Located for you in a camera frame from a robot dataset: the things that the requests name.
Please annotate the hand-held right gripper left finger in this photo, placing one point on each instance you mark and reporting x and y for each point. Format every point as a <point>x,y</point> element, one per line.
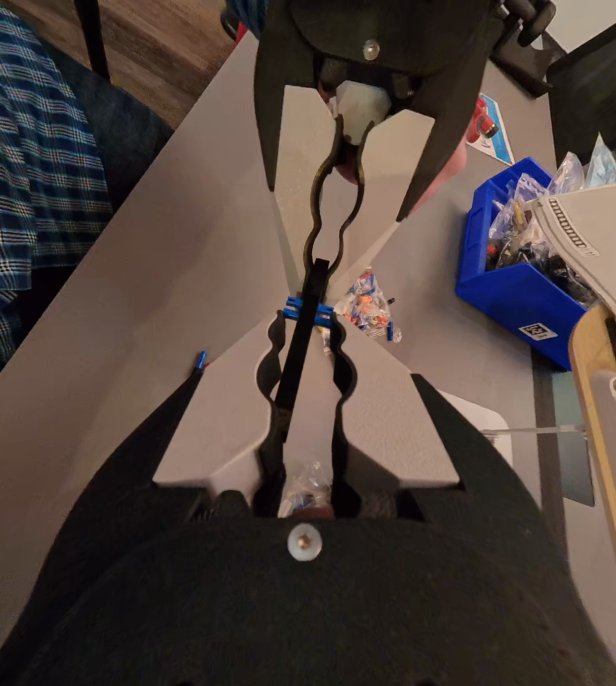
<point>222,423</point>

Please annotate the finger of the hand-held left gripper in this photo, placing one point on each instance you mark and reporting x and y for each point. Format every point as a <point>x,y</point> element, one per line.
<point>394,161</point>
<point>300,161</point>

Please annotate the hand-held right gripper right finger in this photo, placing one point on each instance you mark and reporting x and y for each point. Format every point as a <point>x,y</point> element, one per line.
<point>394,434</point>

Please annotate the thin black lego beam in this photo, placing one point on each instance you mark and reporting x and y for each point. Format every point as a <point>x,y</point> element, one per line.
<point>302,332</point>

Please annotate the blue lego pin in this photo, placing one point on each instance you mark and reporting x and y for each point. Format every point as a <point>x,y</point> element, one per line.
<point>293,303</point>
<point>292,314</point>
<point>201,359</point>

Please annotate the lego instruction booklet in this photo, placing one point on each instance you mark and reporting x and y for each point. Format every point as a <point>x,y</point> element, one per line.
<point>498,134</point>

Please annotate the small clear bag lego pieces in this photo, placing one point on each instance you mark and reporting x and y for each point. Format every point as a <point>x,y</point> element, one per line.
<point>367,311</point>

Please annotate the pile of bagged lego parts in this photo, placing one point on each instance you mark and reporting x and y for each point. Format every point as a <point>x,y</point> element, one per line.
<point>527,236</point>

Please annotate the person's left hand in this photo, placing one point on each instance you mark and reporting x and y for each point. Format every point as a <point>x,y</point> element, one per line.
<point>450,166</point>

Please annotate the white base board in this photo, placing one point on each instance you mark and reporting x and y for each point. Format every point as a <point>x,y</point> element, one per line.
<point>479,418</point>

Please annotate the black panel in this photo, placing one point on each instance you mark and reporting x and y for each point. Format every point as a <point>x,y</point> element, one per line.
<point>603,91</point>

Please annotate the blue storage bin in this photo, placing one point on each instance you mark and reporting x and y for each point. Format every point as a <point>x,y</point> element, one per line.
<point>517,305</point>

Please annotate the tan wooden board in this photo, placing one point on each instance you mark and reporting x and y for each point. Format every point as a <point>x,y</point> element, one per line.
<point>584,370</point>

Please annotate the black furniture leg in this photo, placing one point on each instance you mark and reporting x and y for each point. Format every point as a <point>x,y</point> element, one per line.
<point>92,37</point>

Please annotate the blue plaid shirt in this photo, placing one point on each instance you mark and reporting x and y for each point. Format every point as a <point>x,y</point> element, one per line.
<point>18,161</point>

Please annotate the black bracket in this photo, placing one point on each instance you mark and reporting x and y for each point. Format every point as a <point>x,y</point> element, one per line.
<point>522,59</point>

